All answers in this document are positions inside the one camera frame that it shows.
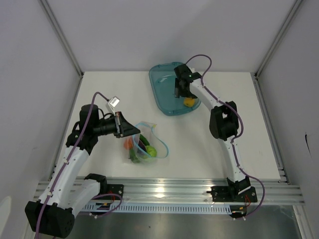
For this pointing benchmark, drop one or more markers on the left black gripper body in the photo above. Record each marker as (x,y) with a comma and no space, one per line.
(112,125)

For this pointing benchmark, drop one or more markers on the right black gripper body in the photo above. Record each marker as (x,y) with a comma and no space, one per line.
(184,92)

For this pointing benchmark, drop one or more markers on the orange toy pumpkin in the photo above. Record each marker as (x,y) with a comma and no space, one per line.
(128,144)

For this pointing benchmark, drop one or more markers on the purple toy eggplant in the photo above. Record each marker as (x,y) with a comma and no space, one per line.
(142,150)

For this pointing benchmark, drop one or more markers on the clear zip top bag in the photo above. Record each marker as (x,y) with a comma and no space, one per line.
(148,130)

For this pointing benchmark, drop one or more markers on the yellow toy lemon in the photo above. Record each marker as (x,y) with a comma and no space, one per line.
(189,102)

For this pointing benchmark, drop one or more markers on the green toy bell pepper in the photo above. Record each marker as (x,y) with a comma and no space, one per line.
(133,156)

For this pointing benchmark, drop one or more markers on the light green toy cabbage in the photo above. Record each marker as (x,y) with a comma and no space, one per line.
(151,151)

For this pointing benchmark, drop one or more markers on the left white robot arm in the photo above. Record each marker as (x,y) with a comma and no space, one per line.
(55,211)

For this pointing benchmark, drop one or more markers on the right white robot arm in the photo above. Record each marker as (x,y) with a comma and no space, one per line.
(223,125)

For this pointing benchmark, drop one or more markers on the teal plastic tray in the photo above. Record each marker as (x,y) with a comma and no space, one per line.
(162,79)

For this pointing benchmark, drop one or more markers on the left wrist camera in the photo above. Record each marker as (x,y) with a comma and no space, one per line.
(112,103)

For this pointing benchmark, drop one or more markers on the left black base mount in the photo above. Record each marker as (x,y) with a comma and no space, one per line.
(115,189)

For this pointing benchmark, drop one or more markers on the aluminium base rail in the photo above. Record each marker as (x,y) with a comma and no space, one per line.
(180,191)

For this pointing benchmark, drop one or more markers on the white slotted cable duct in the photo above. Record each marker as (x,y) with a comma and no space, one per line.
(174,208)

